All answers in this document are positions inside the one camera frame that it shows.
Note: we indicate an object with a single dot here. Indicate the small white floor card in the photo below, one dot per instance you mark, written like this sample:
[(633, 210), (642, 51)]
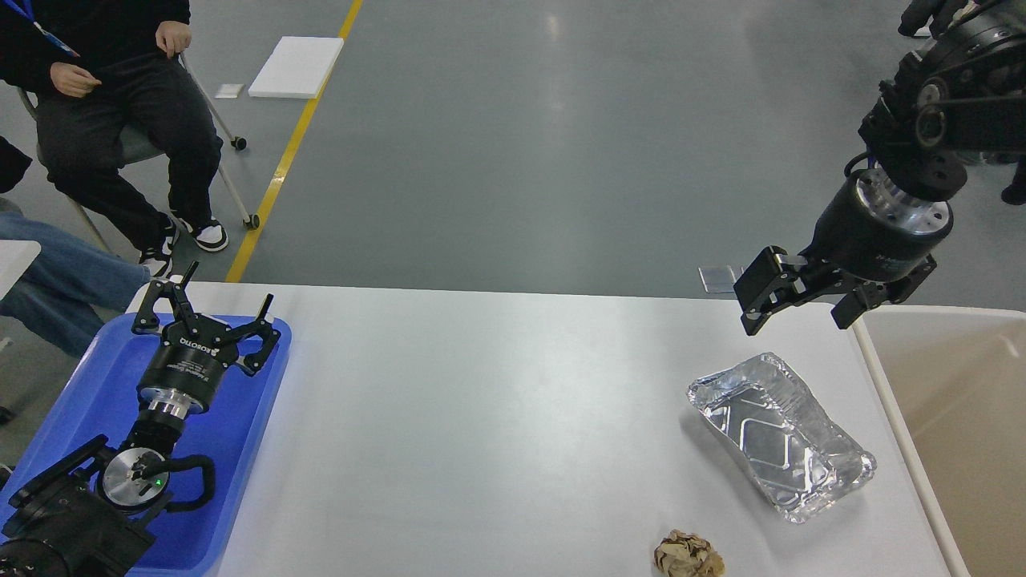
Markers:
[(228, 91)]

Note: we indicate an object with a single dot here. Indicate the aluminium foil tray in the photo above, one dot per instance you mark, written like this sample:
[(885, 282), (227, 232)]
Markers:
[(768, 419)]

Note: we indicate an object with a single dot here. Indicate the blue plastic tray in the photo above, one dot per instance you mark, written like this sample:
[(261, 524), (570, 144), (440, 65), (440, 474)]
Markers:
[(100, 398)]

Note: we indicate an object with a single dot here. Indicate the grey wheeled chair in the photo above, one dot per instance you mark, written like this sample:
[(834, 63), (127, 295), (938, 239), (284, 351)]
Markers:
[(136, 146)]

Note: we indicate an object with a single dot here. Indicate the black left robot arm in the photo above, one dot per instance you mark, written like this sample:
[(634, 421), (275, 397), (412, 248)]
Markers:
[(140, 467)]

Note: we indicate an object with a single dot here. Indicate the left clear floor plate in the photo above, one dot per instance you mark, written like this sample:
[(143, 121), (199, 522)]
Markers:
[(718, 279)]

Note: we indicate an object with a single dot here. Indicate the white side table corner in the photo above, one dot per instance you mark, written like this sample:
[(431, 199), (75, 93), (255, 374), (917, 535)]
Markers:
[(16, 257)]

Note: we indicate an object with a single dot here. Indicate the seated person in black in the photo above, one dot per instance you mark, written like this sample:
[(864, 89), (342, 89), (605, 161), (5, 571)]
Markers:
[(95, 67)]

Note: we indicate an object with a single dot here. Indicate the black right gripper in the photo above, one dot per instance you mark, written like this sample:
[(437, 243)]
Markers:
[(872, 243)]

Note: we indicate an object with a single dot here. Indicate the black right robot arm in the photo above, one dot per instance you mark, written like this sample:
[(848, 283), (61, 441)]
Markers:
[(958, 100)]

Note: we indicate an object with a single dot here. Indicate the white foam board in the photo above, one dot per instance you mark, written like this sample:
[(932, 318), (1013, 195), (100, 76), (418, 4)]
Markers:
[(297, 68)]

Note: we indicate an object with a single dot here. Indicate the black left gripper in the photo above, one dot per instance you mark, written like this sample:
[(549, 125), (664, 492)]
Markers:
[(186, 365)]

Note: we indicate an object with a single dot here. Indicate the crumpled brown paper ball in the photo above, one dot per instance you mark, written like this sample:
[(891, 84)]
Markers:
[(687, 554)]

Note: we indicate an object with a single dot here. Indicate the person in blue jeans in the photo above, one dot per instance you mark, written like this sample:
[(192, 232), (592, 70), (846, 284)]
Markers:
[(58, 295)]

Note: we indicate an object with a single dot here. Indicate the chair with dark coat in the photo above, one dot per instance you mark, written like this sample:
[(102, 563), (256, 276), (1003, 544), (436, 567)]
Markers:
[(935, 15)]

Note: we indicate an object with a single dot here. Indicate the beige plastic bin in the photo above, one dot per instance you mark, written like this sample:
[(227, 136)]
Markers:
[(952, 381)]

